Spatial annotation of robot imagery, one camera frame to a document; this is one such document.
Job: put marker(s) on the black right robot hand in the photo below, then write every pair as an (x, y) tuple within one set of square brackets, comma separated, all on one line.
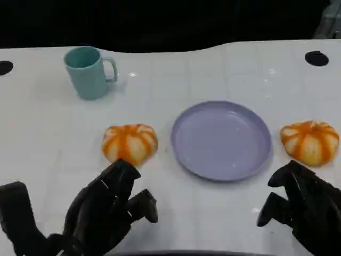
[(314, 208)]

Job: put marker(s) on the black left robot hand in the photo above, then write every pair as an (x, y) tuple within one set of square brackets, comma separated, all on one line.
[(93, 210)]

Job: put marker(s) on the orange white toy bread roll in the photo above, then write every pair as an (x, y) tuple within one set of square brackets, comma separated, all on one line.
[(130, 142), (309, 142)]

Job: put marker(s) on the lilac plate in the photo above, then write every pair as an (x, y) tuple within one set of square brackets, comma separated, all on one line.
[(221, 141)]

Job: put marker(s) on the pale green mug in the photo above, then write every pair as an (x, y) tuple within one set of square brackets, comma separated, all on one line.
[(88, 80)]

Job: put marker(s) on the grey background equipment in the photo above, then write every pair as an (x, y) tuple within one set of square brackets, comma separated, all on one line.
[(329, 24)]

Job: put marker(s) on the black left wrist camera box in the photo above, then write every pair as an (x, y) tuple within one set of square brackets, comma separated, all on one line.
[(16, 213)]

